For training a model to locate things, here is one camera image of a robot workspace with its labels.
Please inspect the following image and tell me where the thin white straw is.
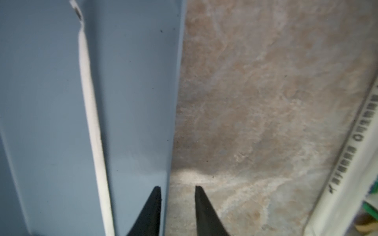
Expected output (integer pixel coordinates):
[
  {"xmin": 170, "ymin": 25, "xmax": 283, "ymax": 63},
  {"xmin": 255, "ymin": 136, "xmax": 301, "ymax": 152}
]
[{"xmin": 69, "ymin": 0, "xmax": 115, "ymax": 236}]

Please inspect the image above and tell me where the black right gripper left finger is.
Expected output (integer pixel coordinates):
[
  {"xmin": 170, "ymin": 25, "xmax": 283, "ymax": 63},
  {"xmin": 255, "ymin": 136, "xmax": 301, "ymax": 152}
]
[{"xmin": 127, "ymin": 186, "xmax": 162, "ymax": 236}]

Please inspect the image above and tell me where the blue plastic storage tray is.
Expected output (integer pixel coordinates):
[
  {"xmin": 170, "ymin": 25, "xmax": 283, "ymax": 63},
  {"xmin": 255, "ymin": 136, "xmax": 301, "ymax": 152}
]
[{"xmin": 1, "ymin": 1, "xmax": 187, "ymax": 236}]

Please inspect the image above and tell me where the green straws pile right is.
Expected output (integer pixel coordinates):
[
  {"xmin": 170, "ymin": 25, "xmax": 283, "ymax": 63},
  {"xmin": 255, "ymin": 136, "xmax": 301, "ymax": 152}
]
[{"xmin": 354, "ymin": 180, "xmax": 378, "ymax": 236}]

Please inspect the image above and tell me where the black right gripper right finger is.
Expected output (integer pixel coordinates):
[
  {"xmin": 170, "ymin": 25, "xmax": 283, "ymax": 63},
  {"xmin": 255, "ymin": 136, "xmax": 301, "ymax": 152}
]
[{"xmin": 195, "ymin": 186, "xmax": 229, "ymax": 236}]

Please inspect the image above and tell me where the white printed straw pile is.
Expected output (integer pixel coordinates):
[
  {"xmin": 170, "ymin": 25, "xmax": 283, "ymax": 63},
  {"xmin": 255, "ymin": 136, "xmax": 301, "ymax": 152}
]
[{"xmin": 303, "ymin": 82, "xmax": 378, "ymax": 236}]

